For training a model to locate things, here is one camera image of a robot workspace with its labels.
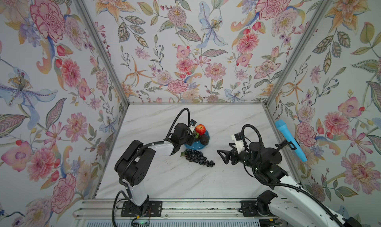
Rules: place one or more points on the blue polka dot plate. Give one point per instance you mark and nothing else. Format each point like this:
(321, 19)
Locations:
(193, 144)

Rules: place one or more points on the black microphone stand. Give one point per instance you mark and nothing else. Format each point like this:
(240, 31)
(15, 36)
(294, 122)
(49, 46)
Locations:
(283, 144)

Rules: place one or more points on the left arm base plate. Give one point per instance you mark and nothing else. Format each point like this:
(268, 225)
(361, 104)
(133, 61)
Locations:
(151, 208)

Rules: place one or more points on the blue microphone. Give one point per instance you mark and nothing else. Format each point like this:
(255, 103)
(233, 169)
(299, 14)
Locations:
(282, 127)

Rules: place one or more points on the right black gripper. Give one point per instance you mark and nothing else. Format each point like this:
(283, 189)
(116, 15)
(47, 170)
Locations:
(229, 154)

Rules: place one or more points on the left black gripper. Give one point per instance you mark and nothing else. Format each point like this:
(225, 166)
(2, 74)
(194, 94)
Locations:
(191, 139)

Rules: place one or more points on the red apple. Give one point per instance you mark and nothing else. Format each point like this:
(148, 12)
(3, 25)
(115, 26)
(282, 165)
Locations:
(200, 129)

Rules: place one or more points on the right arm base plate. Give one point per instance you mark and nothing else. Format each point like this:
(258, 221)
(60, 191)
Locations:
(254, 208)

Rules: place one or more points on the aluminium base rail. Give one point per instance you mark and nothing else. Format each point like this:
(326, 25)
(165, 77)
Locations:
(194, 208)

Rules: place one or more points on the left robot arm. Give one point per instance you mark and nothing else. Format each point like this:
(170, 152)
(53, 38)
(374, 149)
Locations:
(134, 164)

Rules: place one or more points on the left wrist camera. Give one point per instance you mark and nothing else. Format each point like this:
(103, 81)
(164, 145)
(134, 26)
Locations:
(192, 123)

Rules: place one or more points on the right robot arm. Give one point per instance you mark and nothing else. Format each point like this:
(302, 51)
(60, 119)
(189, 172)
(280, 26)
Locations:
(284, 198)

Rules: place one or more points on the dark grape bunch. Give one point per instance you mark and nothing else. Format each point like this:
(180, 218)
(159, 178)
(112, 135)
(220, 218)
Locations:
(197, 157)

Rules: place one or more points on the black avocado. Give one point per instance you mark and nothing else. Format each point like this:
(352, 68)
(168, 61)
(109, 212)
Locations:
(204, 139)

